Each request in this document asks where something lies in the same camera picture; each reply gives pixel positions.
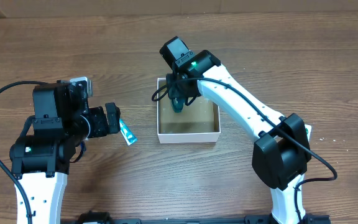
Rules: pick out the green white toothpaste tube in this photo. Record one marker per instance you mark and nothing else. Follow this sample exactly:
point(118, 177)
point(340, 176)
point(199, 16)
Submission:
point(128, 135)

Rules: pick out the white cardboard box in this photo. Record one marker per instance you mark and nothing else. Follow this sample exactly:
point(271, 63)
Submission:
point(197, 123)

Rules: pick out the green white floss packet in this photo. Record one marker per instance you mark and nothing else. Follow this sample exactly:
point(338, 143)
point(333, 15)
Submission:
point(308, 131)

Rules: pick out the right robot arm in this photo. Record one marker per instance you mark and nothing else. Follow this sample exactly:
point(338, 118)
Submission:
point(281, 143)

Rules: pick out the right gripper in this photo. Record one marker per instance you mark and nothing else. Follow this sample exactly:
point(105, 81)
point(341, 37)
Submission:
point(178, 92)

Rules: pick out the blue liquid bottle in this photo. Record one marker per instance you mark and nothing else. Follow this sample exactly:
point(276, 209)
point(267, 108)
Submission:
point(178, 104)

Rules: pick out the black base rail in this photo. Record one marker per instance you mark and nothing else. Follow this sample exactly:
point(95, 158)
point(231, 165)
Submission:
point(104, 217)

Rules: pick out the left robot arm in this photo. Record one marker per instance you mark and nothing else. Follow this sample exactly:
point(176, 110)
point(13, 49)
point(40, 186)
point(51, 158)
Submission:
point(41, 161)

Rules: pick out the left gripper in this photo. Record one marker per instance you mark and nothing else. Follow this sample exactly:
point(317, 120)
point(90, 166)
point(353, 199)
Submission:
point(101, 128)

